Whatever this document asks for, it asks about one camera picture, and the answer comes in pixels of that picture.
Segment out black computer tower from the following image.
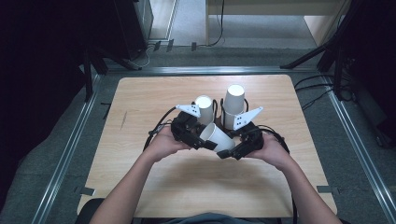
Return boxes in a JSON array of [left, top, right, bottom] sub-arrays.
[[113, 0, 154, 61]]

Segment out person's left hand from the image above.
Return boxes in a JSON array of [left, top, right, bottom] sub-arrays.
[[144, 125, 192, 163]]

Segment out white paper cup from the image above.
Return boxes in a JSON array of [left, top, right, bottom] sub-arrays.
[[223, 109, 245, 131], [194, 94, 215, 126], [223, 84, 246, 116], [199, 122, 236, 153]]

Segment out light wooden desk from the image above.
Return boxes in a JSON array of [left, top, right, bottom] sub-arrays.
[[205, 0, 353, 48]]

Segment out black tripod stand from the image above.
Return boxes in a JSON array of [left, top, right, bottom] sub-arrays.
[[81, 48, 109, 104]]

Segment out white floor cable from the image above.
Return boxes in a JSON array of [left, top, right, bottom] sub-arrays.
[[126, 43, 157, 71]]

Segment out black chair seat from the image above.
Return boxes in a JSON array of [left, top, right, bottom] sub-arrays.
[[74, 198, 106, 224]]

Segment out grey tape strip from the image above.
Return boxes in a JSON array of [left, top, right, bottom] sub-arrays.
[[316, 185, 341, 196], [79, 186, 96, 197]]

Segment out right hand-held gripper cable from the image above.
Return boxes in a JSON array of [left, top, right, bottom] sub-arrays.
[[257, 124, 299, 224]]

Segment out aluminium frame rail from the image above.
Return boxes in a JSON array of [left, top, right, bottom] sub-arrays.
[[31, 65, 396, 224]]

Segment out black metal stand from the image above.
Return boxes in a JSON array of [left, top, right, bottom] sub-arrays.
[[279, 0, 362, 102]]

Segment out black wire cup holder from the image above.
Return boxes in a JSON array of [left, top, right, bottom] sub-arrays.
[[194, 97, 250, 138]]

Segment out person's right hand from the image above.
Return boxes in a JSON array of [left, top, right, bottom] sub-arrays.
[[246, 133, 292, 172]]

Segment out black hanging cable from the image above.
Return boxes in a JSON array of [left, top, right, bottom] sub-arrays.
[[207, 0, 226, 48]]

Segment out black floor cables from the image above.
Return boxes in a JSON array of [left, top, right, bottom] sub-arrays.
[[293, 73, 356, 111]]

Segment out black tape strip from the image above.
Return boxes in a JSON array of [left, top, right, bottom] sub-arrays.
[[100, 102, 112, 121]]

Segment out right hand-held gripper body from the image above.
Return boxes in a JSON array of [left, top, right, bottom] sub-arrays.
[[233, 106, 265, 161]]

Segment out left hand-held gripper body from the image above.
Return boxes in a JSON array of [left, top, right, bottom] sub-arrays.
[[170, 104, 206, 150]]

